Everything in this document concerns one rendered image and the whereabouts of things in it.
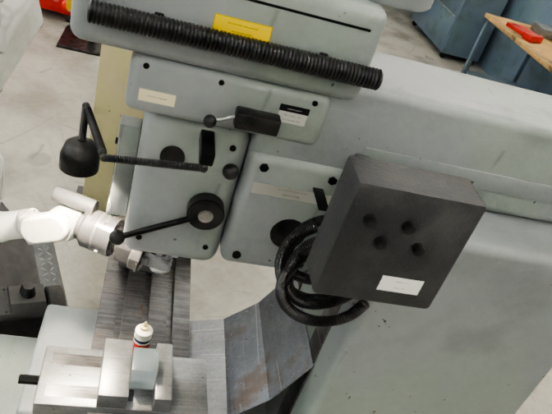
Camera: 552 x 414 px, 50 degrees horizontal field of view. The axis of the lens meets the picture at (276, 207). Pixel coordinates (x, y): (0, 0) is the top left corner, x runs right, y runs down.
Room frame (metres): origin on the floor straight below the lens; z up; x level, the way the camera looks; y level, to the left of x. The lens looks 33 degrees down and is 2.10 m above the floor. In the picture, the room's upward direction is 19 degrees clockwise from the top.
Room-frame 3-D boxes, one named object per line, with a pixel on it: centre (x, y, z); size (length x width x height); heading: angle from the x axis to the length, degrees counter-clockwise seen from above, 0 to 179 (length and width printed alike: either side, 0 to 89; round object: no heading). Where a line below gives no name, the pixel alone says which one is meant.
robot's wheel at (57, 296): (1.40, 0.59, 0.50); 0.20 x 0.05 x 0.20; 35
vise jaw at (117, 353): (0.83, 0.21, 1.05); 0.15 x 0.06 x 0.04; 18
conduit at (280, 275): (0.89, -0.11, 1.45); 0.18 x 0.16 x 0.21; 106
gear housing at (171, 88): (1.02, 0.16, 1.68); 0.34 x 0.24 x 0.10; 106
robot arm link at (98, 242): (1.01, 0.29, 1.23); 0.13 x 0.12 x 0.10; 178
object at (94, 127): (0.85, 0.32, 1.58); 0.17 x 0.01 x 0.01; 35
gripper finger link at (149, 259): (0.98, 0.20, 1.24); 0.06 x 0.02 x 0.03; 88
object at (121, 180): (0.98, 0.31, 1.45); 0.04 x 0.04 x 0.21; 16
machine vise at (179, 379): (0.83, 0.18, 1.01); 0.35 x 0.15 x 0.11; 108
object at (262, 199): (1.06, 0.01, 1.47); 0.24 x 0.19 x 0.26; 16
